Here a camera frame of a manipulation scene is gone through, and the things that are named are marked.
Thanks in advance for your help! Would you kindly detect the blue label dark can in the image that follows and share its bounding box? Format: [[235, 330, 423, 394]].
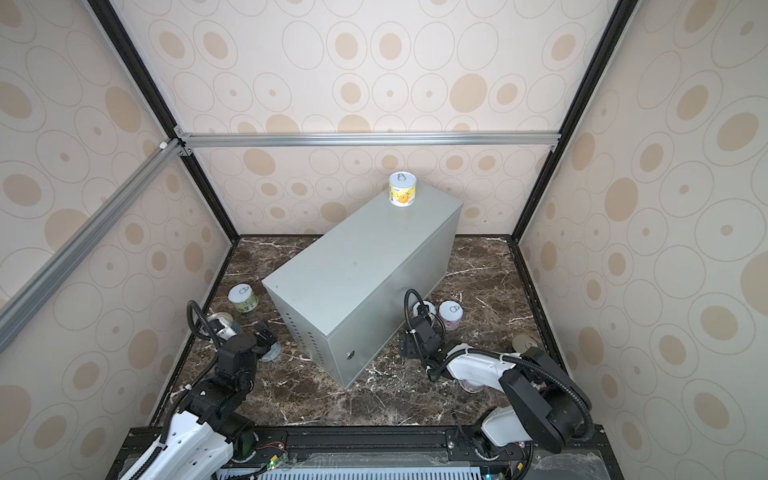
[[206, 312, 241, 341]]

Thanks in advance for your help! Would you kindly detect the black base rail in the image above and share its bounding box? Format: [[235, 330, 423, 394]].
[[107, 423, 625, 480]]

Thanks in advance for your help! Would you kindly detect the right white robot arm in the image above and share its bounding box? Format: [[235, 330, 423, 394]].
[[400, 288, 596, 459]]

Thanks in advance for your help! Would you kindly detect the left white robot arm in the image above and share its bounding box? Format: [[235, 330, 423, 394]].
[[121, 300, 277, 479]]

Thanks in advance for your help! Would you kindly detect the green label can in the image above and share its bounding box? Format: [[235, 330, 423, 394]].
[[228, 283, 259, 314]]

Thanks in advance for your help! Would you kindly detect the silver left side rail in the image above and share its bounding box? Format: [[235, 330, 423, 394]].
[[1, 138, 181, 349]]

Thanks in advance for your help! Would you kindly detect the light blue bear can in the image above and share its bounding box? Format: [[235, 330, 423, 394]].
[[259, 341, 282, 363]]

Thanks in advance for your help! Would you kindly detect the orange white label can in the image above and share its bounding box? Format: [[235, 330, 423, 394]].
[[412, 301, 437, 321]]

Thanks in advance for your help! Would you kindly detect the yellow fruit label can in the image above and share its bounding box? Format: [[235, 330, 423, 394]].
[[389, 171, 417, 207]]

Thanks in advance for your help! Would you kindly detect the black corner frame post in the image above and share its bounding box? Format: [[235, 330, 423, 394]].
[[510, 0, 639, 246], [87, 0, 240, 244]]

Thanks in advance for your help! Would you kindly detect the black corner frame post left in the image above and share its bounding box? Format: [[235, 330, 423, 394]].
[[87, 0, 240, 244]]

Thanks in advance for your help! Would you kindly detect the grey metal cabinet box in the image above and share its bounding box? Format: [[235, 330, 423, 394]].
[[262, 185, 463, 389]]

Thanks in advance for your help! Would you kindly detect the pink label can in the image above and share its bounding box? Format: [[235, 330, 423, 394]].
[[438, 300, 464, 331]]

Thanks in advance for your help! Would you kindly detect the silver horizontal back rail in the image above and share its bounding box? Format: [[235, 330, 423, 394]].
[[180, 130, 561, 149]]

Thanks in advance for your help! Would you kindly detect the black corner frame post right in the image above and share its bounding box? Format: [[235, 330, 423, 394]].
[[510, 0, 639, 246]]

